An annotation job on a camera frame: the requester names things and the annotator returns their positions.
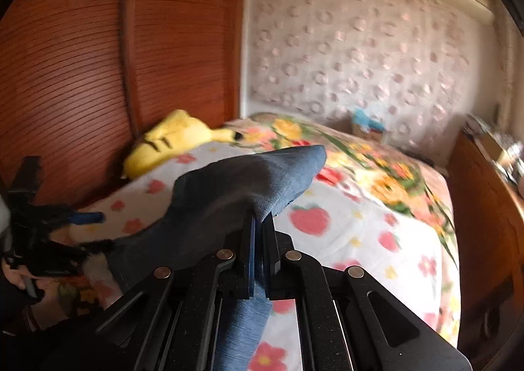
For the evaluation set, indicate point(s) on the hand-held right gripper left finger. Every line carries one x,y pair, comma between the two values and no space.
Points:
251,256

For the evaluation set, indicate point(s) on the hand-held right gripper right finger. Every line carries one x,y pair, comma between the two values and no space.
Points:
268,260

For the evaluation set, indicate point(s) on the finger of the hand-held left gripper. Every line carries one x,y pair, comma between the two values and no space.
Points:
88,217
96,249

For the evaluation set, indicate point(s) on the blue denim pants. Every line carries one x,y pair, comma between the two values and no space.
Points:
229,195

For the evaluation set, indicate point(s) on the person's left hand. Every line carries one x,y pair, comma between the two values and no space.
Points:
13,277

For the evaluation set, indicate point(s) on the white strawberry print blanket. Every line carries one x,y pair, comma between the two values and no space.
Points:
360,248

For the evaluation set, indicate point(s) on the yellow plush toy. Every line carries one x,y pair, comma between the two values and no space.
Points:
163,141

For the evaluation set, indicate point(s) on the wooden slatted wardrobe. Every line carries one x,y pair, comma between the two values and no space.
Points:
102,68

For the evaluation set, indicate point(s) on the beige floral blanket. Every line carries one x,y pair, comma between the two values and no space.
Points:
385,166

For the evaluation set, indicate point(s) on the box with blue plush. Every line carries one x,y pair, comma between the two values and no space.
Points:
368,122

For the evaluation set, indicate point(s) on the wooden sideboard cabinet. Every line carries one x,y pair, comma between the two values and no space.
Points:
487,223

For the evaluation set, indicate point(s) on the cardboard box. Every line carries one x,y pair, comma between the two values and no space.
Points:
493,149

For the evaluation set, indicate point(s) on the clutter of small knick-knacks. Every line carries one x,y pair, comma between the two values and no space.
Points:
501,149

